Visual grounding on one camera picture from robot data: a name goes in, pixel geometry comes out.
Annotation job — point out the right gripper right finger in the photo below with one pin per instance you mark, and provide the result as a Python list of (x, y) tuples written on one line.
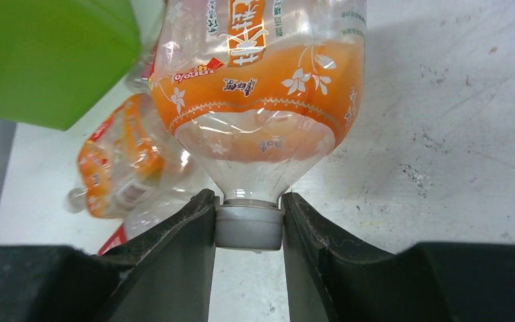
[(332, 275)]

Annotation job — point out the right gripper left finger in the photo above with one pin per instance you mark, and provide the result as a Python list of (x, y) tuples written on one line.
[(164, 274)]

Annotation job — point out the red label clear bottle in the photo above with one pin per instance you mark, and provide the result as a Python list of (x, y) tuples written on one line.
[(158, 214)]

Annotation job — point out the orange label white-cap bottle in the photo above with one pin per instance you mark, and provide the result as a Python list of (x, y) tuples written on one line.
[(258, 92)]

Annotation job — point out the green plastic bin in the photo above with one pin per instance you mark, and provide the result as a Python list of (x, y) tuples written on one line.
[(59, 58)]

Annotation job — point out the crushed orange label bottle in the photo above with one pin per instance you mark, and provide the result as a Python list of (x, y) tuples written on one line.
[(130, 162)]

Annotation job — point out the small red-cap bottle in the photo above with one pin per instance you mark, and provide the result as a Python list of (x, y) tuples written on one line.
[(137, 80)]

